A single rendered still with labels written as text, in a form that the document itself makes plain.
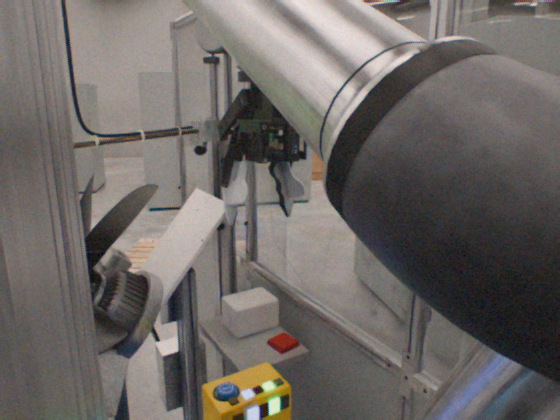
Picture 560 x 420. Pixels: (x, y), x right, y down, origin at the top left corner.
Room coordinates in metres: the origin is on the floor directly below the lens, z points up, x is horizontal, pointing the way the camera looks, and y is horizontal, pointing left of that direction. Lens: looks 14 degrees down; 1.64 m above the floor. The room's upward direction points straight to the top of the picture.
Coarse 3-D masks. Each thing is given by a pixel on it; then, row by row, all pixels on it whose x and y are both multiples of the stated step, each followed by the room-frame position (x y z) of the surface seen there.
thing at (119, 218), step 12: (132, 192) 0.92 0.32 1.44; (144, 192) 1.02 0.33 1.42; (120, 204) 0.92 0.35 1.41; (132, 204) 1.00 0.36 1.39; (144, 204) 1.07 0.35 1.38; (108, 216) 0.92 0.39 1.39; (120, 216) 0.99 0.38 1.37; (132, 216) 1.05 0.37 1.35; (96, 228) 0.93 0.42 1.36; (108, 228) 0.98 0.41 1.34; (120, 228) 1.03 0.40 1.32; (84, 240) 0.93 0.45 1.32; (96, 240) 0.98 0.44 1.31; (108, 240) 1.02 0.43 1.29
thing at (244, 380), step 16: (256, 368) 0.80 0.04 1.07; (272, 368) 0.80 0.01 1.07; (208, 384) 0.75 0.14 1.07; (240, 384) 0.75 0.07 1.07; (256, 384) 0.75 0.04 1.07; (288, 384) 0.75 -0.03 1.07; (208, 400) 0.71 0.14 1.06; (224, 400) 0.70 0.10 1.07; (240, 400) 0.70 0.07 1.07; (256, 400) 0.70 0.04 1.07; (208, 416) 0.72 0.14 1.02; (224, 416) 0.67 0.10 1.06; (272, 416) 0.72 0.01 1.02; (288, 416) 0.74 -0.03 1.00
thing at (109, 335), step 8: (96, 312) 0.84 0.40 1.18; (96, 320) 0.81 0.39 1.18; (104, 320) 0.81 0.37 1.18; (112, 320) 0.81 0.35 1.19; (96, 328) 0.78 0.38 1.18; (104, 328) 0.78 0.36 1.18; (112, 328) 0.77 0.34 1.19; (120, 328) 0.77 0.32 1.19; (96, 336) 0.75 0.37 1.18; (104, 336) 0.75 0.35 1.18; (112, 336) 0.75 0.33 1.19; (120, 336) 0.74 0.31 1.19; (104, 344) 0.72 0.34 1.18; (112, 344) 0.72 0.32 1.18
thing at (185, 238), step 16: (192, 208) 1.27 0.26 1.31; (208, 208) 1.20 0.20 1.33; (176, 224) 1.28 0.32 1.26; (192, 224) 1.20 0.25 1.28; (208, 224) 1.14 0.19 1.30; (160, 240) 1.28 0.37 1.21; (176, 240) 1.20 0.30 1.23; (192, 240) 1.14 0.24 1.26; (208, 240) 1.10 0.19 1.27; (160, 256) 1.21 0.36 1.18; (176, 256) 1.14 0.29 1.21; (192, 256) 1.08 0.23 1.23; (160, 272) 1.14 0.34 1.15; (176, 272) 1.08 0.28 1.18
